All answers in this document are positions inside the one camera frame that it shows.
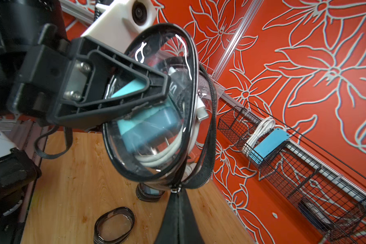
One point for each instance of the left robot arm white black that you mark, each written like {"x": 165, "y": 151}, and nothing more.
{"x": 17, "y": 170}

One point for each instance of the light blue power bank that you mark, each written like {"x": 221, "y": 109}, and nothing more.
{"x": 267, "y": 145}

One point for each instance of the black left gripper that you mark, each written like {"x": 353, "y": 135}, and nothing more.
{"x": 100, "y": 83}

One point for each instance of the black charger in basket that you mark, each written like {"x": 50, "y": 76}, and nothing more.
{"x": 315, "y": 216}

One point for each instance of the teal charger front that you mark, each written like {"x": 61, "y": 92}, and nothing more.
{"x": 148, "y": 125}

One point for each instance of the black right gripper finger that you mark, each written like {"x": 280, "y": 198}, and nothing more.
{"x": 179, "y": 225}

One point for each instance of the black wire wall basket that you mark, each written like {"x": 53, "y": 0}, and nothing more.
{"x": 298, "y": 175}

